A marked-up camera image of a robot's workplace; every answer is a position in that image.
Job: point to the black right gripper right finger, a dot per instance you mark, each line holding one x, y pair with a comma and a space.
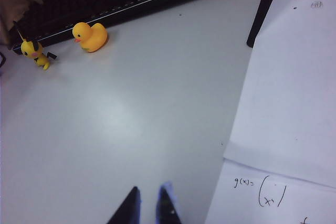
166, 208

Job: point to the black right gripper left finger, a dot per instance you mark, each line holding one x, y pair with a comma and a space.
130, 209

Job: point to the white paper with g x formula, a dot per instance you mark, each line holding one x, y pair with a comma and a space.
275, 197

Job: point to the large white handwritten paper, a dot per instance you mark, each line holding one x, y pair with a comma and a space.
291, 90

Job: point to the yellow rubber duck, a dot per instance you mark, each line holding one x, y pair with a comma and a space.
92, 36

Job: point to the yellow Pichu figure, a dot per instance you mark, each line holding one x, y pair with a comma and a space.
32, 51

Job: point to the black flat bar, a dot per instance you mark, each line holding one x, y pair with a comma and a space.
262, 9

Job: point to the brown paper bag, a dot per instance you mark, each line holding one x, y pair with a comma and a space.
13, 6

